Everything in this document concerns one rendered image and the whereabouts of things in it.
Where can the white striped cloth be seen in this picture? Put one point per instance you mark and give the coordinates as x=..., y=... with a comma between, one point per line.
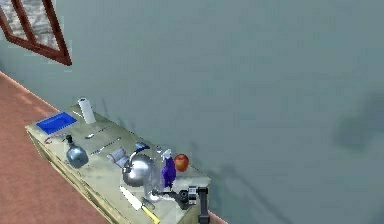
x=117, y=157

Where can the purple spray bottle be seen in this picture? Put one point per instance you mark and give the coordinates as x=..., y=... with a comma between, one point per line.
x=169, y=171

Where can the white paper towel roll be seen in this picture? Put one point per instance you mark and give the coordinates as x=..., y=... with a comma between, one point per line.
x=87, y=111

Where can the red apple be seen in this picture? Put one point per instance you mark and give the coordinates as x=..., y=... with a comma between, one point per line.
x=181, y=162

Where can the blue sink basin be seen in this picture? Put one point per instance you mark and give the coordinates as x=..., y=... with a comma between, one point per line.
x=56, y=122

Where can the blue sponge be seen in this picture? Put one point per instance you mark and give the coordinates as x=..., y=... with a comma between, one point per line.
x=142, y=145

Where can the silver fork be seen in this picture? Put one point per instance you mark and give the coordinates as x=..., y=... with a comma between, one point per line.
x=106, y=146

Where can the clear glass cup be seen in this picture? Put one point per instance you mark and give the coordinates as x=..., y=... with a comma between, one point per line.
x=154, y=181

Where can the pale green counter cabinet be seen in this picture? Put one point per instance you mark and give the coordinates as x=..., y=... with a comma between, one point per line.
x=100, y=173

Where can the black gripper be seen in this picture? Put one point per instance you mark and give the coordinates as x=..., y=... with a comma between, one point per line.
x=183, y=197

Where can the brown framed window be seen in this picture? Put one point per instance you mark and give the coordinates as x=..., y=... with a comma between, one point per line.
x=33, y=42

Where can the silver kettle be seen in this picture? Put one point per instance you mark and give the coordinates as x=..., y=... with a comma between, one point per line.
x=137, y=170

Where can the grey soap dispenser bottle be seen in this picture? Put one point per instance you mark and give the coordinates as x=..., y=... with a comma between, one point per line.
x=77, y=156

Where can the silver spoon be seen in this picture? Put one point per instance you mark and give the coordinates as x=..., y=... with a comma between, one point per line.
x=90, y=135

